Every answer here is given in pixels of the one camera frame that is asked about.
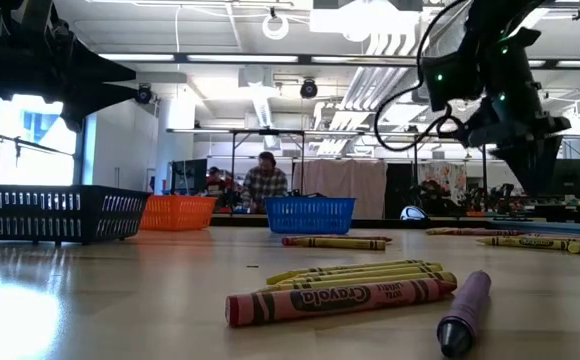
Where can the orange plastic basket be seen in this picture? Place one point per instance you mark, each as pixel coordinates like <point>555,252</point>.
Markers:
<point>177,212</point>

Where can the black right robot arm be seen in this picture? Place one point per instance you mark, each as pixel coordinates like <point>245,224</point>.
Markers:
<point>495,15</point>

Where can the blue plastic basket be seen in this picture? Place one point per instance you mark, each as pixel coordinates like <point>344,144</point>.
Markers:
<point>310,215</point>

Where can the patterned cloth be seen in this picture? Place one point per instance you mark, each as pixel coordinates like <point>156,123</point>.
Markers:
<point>442,175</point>

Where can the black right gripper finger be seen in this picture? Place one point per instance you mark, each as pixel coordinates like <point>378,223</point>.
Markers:
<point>515,165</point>
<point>537,160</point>

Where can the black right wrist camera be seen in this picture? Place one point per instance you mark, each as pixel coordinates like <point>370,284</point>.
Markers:
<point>447,82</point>

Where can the purple crayon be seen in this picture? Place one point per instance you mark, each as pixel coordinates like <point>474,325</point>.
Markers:
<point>465,310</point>

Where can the beige curtain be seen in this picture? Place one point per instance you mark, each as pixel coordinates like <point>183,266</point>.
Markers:
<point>347,187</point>

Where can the red crayon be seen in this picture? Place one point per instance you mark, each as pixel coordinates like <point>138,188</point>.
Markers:
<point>340,300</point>
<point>288,241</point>

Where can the white and black ball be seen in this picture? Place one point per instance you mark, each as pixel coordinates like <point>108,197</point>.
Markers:
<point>412,214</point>

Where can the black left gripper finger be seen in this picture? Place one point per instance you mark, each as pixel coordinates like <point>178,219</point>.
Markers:
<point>95,67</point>
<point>90,100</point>

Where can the black computer monitor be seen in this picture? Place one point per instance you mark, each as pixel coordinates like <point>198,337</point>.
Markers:
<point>189,176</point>
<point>570,175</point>

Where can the black plastic basket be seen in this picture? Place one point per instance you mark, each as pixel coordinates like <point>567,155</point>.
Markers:
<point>60,215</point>

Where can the yellow crayons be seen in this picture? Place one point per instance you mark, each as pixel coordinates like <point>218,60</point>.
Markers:
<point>525,243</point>

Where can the person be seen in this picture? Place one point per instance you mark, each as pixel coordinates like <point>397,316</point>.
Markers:
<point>264,185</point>
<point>215,182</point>

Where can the bright window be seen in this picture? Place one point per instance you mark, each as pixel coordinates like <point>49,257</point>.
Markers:
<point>35,150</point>

